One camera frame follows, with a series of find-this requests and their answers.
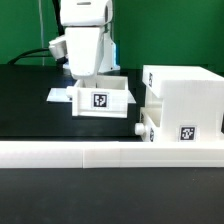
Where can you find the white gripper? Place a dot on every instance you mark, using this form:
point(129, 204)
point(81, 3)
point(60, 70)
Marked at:
point(84, 48)

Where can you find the white drawer box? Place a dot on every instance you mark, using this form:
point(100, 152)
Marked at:
point(148, 128)
point(108, 99)

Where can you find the white front drawer box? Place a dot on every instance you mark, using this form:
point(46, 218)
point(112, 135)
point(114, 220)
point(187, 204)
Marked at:
point(148, 128)

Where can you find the white drawer cabinet frame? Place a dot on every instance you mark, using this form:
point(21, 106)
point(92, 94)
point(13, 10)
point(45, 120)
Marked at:
point(191, 100)

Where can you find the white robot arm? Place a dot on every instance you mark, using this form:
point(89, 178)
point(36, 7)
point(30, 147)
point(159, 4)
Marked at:
point(87, 13)

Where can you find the fiducial marker base plate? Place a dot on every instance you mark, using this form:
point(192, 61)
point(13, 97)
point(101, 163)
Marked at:
point(59, 95)

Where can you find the white L-shaped boundary wall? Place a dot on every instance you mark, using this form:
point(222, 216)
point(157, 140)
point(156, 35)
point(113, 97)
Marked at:
point(45, 153)

